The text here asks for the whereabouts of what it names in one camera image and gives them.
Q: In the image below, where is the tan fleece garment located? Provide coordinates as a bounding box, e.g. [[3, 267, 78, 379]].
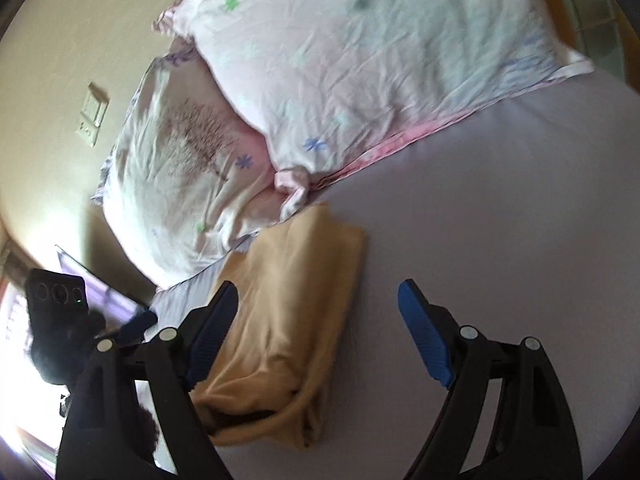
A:
[[191, 203, 366, 450]]

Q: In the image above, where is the white tree print pillow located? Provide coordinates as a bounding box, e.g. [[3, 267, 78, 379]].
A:
[[93, 39, 286, 288]]

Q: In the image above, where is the pink floral pillow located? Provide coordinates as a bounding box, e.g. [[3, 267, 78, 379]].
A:
[[154, 0, 593, 191]]

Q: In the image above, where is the dark framed screen by wall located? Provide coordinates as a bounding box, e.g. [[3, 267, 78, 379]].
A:
[[55, 246, 148, 327]]

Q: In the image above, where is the beige wall switch plate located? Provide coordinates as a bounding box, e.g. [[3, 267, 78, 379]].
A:
[[75, 82, 110, 148]]

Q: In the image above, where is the wooden door frame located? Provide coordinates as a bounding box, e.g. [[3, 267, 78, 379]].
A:
[[544, 0, 639, 89]]

